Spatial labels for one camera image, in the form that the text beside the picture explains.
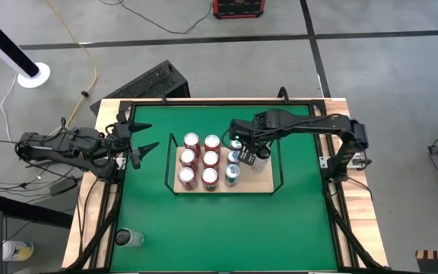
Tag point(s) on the blue silver Red Bull can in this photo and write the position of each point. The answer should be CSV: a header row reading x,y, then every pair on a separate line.
x,y
233,156
232,172
236,144

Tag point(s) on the black pole white round base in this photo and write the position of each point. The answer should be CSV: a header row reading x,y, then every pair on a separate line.
x,y
27,81

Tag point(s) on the green table mat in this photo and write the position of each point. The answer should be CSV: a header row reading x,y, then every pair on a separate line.
x,y
242,228

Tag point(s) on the black crate red trim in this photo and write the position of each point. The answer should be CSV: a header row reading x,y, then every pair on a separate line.
x,y
238,9

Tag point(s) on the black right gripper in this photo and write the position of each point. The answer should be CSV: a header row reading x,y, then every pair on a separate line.
x,y
257,129

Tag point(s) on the Star Wars Coca-Cola can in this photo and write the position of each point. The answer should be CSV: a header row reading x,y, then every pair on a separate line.
x,y
187,156

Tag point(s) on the red Coca-Cola can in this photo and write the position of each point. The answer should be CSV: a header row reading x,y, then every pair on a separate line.
x,y
191,140
186,176

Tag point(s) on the wooden shelf black metal frame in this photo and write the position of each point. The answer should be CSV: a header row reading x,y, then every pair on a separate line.
x,y
257,179

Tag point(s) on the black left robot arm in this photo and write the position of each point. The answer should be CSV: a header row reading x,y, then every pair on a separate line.
x,y
63,146

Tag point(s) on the white yellow wipes canister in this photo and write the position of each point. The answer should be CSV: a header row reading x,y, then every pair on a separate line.
x,y
18,251

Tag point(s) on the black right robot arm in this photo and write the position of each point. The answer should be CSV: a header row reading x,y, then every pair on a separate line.
x,y
333,125

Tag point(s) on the black mesh computer case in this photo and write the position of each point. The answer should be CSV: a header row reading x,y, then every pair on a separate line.
x,y
154,81

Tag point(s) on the red Fanta can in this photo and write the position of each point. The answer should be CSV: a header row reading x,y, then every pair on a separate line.
x,y
212,142
209,176
210,158

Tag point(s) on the white Celsius can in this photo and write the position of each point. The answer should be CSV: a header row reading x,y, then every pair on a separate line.
x,y
261,160
127,238

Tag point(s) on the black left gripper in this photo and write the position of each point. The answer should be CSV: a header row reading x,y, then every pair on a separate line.
x,y
133,146

